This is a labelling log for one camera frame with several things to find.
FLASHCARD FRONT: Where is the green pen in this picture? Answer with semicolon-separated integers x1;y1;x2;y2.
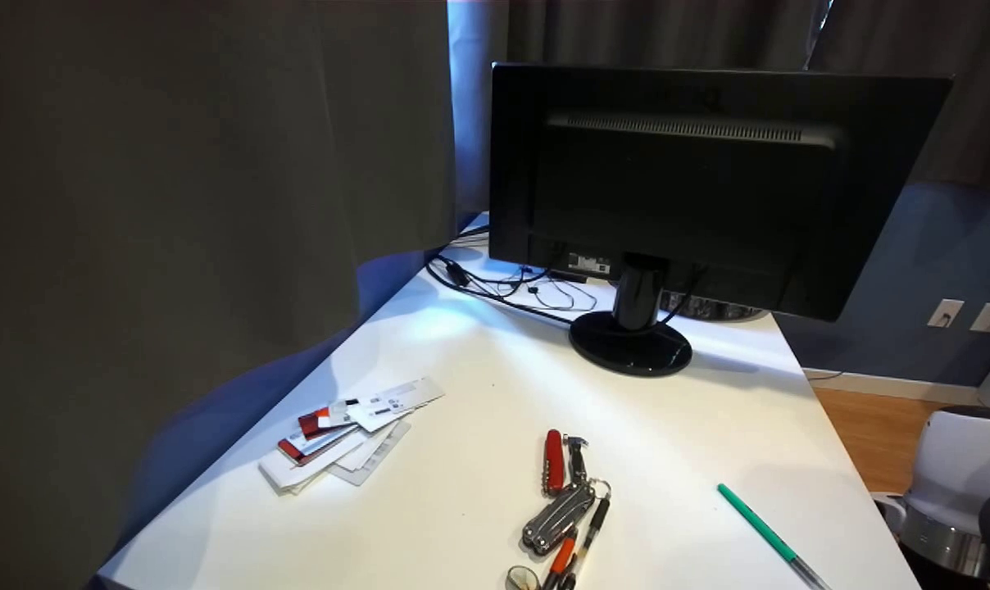
716;483;832;590

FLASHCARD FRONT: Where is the red pocket knife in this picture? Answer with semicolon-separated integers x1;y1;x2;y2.
542;427;575;499

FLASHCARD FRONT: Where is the white sheer curtain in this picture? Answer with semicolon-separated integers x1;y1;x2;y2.
442;0;510;224

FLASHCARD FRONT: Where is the gray translucent card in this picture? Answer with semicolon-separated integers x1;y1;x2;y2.
330;422;414;490

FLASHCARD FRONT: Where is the white card red patch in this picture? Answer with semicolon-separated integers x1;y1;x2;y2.
295;399;359;444

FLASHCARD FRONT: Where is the black monitor round stand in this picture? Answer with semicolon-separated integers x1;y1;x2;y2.
485;58;955;380

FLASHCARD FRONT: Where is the silver multi-tool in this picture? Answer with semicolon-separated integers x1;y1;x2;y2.
518;484;600;559

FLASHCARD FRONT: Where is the white card red stripe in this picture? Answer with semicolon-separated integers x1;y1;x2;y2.
257;427;371;494

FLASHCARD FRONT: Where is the black monitor cable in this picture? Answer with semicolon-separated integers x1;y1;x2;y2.
422;224;579;330

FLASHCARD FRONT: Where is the thin black looped cable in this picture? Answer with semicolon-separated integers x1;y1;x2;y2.
521;272;608;317

